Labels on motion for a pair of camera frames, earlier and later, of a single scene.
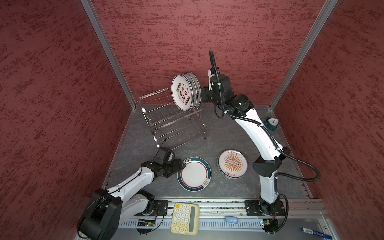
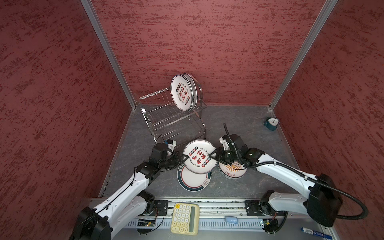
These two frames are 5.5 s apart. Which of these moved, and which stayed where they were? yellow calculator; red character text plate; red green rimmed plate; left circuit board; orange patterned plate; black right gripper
Moved: red green rimmed plate; black right gripper
Stayed: orange patterned plate; red character text plate; yellow calculator; left circuit board
